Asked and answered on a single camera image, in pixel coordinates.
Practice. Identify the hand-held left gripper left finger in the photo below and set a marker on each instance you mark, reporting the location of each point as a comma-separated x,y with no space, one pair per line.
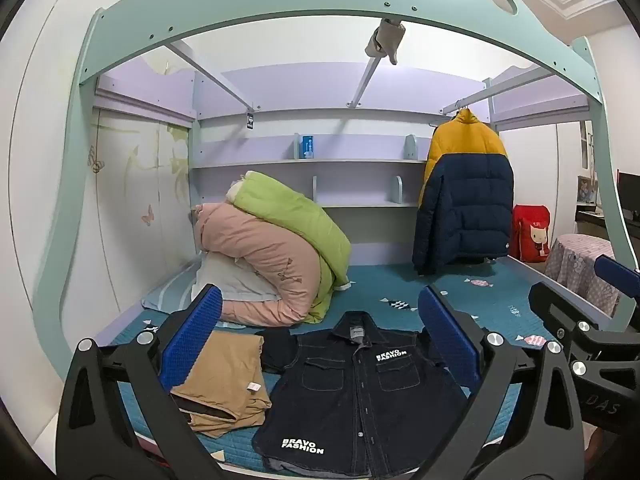
192,330

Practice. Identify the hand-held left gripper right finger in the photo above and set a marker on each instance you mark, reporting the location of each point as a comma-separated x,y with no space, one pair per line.
447,330

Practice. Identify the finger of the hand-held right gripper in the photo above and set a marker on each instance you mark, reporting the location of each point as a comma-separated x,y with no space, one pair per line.
550,310
615,270

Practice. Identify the dark denim shirt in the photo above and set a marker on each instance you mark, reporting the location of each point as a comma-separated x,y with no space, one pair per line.
340,400

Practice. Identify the checked bear print tablecloth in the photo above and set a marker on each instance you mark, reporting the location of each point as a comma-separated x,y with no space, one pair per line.
575,265

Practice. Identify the striped light blue pillow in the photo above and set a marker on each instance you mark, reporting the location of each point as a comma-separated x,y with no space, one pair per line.
170,292

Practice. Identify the folded tan pants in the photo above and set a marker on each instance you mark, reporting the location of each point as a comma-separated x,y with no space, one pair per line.
225,375

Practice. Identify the teal quilted bed mat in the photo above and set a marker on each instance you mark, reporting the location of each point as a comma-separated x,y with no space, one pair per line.
400,290

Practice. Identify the white pillow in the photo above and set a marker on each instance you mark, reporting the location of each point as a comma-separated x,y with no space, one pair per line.
235,280

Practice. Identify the red cartoon bag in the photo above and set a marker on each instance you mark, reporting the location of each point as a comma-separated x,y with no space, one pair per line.
530,235

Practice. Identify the black monitor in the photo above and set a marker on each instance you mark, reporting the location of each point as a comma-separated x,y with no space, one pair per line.
629,192

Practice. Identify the pink duvet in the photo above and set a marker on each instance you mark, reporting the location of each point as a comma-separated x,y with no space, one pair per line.
265,265

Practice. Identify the yellow and navy puffer jacket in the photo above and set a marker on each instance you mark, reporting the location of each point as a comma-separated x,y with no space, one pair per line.
465,200

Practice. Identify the green duvet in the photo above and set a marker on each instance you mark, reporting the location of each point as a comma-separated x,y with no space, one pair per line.
300,215

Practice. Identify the lilac shelf unit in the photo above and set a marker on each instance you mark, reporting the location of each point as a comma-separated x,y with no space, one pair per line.
350,180

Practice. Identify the black hanging tag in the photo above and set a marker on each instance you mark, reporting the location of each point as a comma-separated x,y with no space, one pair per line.
250,121

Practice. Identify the blue box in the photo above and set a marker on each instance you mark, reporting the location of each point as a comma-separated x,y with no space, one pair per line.
308,146

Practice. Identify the picture frame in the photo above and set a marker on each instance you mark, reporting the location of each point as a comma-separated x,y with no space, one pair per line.
587,190

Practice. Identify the grey cloth on rail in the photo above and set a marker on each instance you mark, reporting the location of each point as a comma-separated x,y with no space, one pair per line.
382,40

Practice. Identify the teal bunk bed frame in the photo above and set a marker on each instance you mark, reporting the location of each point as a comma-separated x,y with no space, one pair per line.
300,5

